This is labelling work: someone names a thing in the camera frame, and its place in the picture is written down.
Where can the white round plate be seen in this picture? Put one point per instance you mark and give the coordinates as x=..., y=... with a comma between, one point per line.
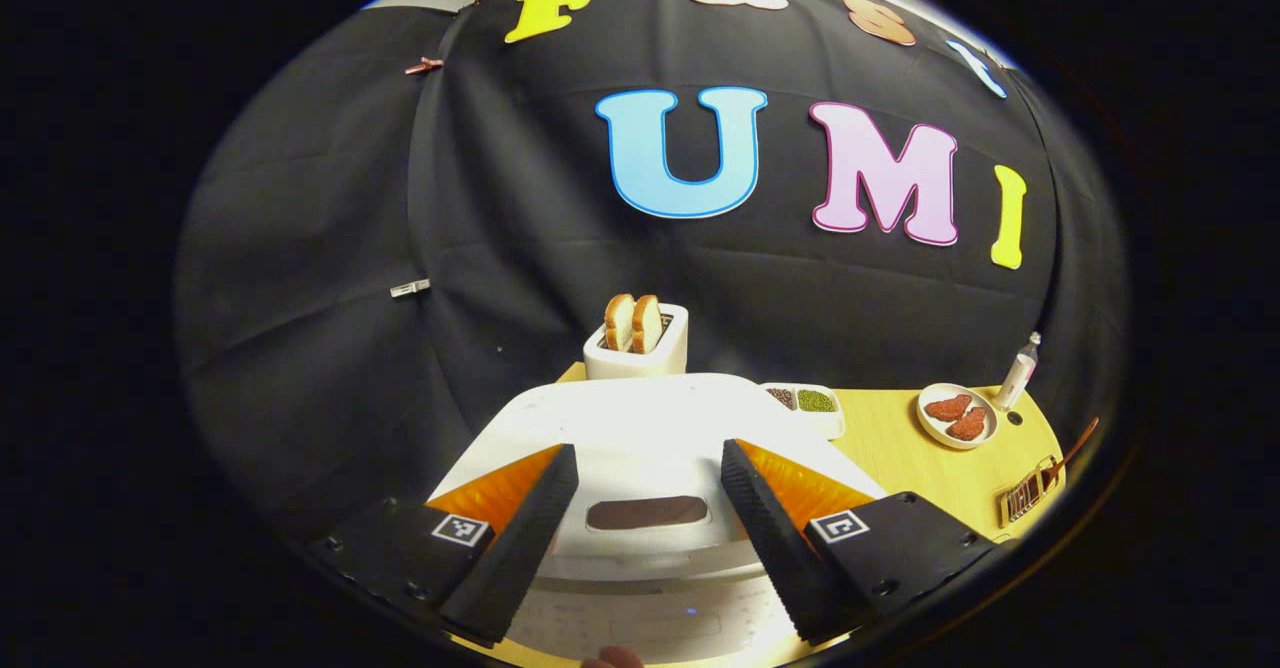
x=935, y=428

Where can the black backdrop cloth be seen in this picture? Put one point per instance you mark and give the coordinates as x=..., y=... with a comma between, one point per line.
x=320, y=248

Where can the red meat piece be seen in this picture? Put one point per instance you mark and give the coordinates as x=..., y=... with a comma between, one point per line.
x=968, y=424
x=948, y=408

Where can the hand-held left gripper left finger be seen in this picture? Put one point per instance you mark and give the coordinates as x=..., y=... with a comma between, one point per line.
x=515, y=548

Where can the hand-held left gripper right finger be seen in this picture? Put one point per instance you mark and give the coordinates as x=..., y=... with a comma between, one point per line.
x=770, y=548

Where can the red backdrop clip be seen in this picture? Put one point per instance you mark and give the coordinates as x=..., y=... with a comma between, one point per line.
x=424, y=65

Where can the white toaster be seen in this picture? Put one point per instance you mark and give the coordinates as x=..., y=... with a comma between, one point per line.
x=640, y=363

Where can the silver backdrop clip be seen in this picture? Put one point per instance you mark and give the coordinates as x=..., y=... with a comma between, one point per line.
x=410, y=288

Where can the toasted bread slice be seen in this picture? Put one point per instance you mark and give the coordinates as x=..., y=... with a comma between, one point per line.
x=647, y=325
x=618, y=323

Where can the white divided grain dish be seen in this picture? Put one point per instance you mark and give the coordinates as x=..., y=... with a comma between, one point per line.
x=815, y=403

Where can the clear bottle with pink label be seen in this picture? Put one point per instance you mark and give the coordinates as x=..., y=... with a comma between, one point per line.
x=1018, y=373

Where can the white rice cooker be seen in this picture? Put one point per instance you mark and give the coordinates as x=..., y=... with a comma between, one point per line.
x=640, y=428

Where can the brown wooden spoon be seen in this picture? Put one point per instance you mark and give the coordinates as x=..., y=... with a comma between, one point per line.
x=1075, y=443

